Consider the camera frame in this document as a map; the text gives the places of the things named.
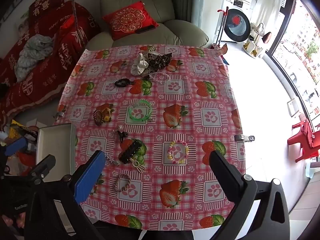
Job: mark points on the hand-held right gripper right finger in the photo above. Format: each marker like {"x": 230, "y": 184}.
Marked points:
{"x": 222, "y": 172}

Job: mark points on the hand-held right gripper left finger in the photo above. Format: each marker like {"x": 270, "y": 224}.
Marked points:
{"x": 91, "y": 177}

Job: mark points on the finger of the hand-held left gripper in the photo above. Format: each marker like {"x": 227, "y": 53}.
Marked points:
{"x": 15, "y": 145}
{"x": 46, "y": 164}

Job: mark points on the white shallow tray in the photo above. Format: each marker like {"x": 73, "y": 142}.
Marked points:
{"x": 53, "y": 145}

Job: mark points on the small black hair clip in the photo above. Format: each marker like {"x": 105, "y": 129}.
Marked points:
{"x": 122, "y": 135}

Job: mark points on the yellow packet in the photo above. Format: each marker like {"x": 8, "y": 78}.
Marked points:
{"x": 16, "y": 127}

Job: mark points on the red bag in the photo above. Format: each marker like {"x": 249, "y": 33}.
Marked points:
{"x": 26, "y": 161}

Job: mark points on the silver star hairpin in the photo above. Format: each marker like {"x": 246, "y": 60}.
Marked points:
{"x": 112, "y": 158}

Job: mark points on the metal tablecloth clamp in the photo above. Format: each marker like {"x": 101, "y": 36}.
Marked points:
{"x": 243, "y": 137}
{"x": 59, "y": 114}

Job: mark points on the black beaded hair clip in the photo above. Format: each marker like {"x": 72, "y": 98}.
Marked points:
{"x": 130, "y": 152}

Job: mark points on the red printed blanket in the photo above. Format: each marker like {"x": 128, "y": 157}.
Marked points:
{"x": 45, "y": 70}

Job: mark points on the pink strawberry tablecloth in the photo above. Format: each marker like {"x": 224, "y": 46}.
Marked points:
{"x": 180, "y": 97}

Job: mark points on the red plastic chair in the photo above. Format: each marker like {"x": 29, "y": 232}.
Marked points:
{"x": 303, "y": 137}

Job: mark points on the light blue stool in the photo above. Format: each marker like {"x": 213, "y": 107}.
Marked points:
{"x": 313, "y": 170}

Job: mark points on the crumpled grey-white cloth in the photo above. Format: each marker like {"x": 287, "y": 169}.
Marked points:
{"x": 32, "y": 55}

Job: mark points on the white scrunchie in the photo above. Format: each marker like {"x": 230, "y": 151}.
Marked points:
{"x": 138, "y": 63}

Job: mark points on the leopard print scrunchie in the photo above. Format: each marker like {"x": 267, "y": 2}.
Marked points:
{"x": 158, "y": 60}

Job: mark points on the white storage rack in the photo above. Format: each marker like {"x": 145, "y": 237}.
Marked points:
{"x": 253, "y": 45}

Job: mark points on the large window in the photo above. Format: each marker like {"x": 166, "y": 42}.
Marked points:
{"x": 302, "y": 55}

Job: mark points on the red printed pillow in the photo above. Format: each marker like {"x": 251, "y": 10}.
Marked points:
{"x": 47, "y": 1}

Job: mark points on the white washing machine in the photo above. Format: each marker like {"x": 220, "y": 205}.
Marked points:
{"x": 236, "y": 25}

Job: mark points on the grey-green armchair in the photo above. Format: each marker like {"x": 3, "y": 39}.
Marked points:
{"x": 172, "y": 32}

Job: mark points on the red embroidered cushion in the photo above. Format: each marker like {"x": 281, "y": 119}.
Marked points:
{"x": 128, "y": 20}

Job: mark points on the white curtain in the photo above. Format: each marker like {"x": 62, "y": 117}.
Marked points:
{"x": 268, "y": 5}

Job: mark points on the small picture frame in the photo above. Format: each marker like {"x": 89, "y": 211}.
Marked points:
{"x": 292, "y": 107}

